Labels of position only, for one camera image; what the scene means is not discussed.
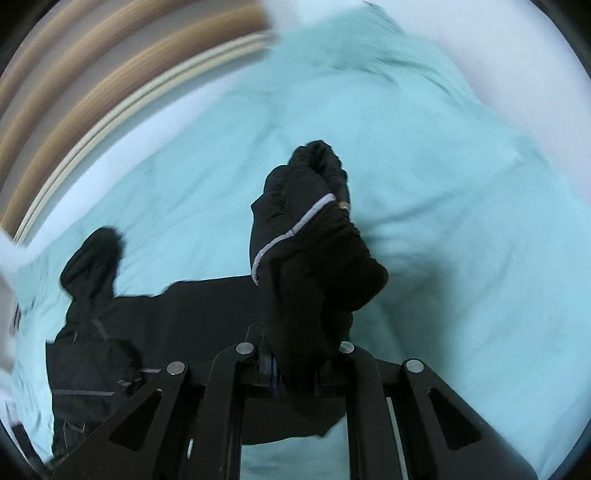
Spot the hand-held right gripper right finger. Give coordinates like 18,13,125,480
314,342,539,480

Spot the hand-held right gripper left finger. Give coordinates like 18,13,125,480
53,324,281,480

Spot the black jacket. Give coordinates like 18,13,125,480
46,140,390,468

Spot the teal blanket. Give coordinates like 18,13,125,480
9,0,591,480

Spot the wooden slatted headboard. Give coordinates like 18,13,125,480
0,0,274,245

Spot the white bed sheet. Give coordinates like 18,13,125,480
18,0,591,259

